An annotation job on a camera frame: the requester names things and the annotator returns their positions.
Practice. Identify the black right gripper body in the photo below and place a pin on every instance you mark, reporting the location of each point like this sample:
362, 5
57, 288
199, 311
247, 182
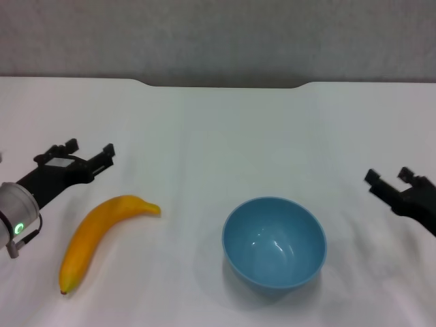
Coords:
420, 204

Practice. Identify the blue plastic bowl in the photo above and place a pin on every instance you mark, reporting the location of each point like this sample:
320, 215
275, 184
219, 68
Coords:
274, 248

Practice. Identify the yellow banana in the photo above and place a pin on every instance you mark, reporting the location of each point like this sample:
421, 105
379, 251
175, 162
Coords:
88, 235

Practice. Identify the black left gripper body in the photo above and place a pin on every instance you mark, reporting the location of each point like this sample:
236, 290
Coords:
54, 178

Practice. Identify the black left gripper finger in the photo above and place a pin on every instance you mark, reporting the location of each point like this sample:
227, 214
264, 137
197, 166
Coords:
68, 146
102, 160

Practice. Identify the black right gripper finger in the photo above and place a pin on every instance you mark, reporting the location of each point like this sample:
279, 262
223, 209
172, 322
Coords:
413, 178
383, 189

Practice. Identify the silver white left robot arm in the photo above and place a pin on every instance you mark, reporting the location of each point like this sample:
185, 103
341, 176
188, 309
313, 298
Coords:
15, 211

